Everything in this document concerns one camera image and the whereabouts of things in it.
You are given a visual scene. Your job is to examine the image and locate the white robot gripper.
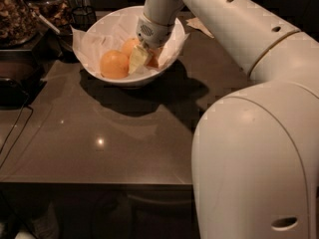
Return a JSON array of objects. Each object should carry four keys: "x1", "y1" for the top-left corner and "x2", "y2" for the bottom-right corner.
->
[{"x1": 129, "y1": 14, "x2": 174, "y2": 74}]

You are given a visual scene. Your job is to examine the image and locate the orange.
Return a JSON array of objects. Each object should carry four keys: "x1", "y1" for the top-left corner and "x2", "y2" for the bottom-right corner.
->
[
  {"x1": 147, "y1": 50, "x2": 160, "y2": 68},
  {"x1": 100, "y1": 50, "x2": 129, "y2": 80},
  {"x1": 121, "y1": 38, "x2": 140, "y2": 57}
]

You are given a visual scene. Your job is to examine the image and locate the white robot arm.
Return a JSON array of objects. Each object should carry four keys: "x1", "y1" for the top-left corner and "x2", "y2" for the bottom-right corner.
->
[{"x1": 137, "y1": 0, "x2": 319, "y2": 239}]

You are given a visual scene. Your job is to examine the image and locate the white paper bowl liner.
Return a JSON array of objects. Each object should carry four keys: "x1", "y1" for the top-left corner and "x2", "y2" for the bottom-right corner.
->
[{"x1": 71, "y1": 11, "x2": 191, "y2": 76}]

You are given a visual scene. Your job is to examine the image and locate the white ceramic bowl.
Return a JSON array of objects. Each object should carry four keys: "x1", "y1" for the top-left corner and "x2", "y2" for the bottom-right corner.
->
[{"x1": 73, "y1": 5, "x2": 186, "y2": 88}]

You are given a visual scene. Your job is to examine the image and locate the folded paper napkins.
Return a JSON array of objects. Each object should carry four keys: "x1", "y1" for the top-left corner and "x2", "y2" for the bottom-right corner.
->
[{"x1": 186, "y1": 17, "x2": 214, "y2": 38}]

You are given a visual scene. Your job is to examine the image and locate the black appliance on left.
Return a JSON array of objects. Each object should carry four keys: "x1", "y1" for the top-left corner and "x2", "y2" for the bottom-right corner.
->
[{"x1": 0, "y1": 50, "x2": 45, "y2": 108}]

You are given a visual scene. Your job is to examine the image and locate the glass jar of dried snacks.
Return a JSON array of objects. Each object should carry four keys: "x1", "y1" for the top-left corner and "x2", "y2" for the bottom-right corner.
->
[{"x1": 0, "y1": 0, "x2": 37, "y2": 49}]

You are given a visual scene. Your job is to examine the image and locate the black wire basket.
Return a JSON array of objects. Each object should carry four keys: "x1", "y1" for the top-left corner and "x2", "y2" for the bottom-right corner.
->
[{"x1": 72, "y1": 6, "x2": 97, "y2": 31}]

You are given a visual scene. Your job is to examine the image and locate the white scoop handle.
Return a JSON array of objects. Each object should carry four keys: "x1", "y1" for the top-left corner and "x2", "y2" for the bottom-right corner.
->
[{"x1": 27, "y1": 4, "x2": 61, "y2": 35}]

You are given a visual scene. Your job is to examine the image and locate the black power cable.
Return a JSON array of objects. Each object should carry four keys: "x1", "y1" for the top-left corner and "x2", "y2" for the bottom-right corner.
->
[{"x1": 0, "y1": 90, "x2": 35, "y2": 169}]

